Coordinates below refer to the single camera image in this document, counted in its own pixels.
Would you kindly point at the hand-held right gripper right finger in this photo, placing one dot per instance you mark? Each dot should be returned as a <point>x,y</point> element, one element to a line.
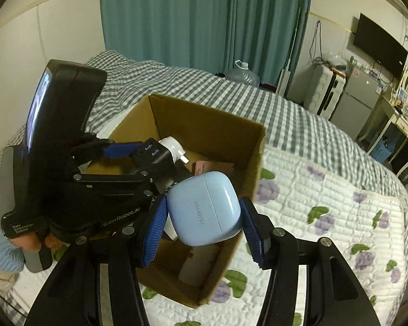
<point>253,234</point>

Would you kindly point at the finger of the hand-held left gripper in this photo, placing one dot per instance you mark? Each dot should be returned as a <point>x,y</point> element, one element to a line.
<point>115,190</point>
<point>122,149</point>

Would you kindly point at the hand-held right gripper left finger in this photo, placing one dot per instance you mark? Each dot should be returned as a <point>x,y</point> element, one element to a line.
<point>154,231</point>

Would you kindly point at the white power adapter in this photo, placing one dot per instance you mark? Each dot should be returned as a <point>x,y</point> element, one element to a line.
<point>171,231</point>

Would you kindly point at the black usb power adapter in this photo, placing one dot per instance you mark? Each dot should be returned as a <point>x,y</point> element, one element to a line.
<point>156,166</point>

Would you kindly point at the white plastic bottle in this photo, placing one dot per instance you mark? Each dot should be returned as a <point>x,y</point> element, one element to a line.
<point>171,146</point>

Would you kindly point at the light blue earbuds case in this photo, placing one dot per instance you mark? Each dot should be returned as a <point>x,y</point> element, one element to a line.
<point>204,207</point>

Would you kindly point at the reddish pink packet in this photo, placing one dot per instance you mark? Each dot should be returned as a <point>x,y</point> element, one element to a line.
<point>212,168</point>

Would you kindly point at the cardboard box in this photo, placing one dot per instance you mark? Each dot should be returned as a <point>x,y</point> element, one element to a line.
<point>204,132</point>

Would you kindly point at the person's left hand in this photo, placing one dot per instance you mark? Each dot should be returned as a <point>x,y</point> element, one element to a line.
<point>27,242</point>

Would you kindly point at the quilted floral blanket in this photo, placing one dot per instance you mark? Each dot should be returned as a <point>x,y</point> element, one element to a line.
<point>326,183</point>

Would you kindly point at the green curtain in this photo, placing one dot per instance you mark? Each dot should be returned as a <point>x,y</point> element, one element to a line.
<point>163,17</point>
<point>268,17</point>

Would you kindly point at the clear water jug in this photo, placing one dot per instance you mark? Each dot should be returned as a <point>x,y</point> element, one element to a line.
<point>241,74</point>

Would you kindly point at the blue plastic basket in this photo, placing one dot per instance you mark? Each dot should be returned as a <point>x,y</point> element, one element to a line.
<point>383,151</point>

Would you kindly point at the white flat mop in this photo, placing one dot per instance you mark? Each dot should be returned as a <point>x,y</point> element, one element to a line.
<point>284,81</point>

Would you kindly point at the white suitcase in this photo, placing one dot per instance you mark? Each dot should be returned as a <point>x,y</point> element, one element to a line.
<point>321,91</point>

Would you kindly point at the grey small fridge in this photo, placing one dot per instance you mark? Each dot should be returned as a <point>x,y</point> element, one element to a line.
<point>357,102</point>

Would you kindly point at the white dressing table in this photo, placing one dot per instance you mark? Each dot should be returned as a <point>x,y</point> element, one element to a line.
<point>401,125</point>

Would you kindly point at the clear plastic bag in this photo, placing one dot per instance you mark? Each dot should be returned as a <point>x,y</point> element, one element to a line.
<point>333,61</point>

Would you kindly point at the black wall television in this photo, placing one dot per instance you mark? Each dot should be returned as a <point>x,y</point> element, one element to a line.
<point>380,44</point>

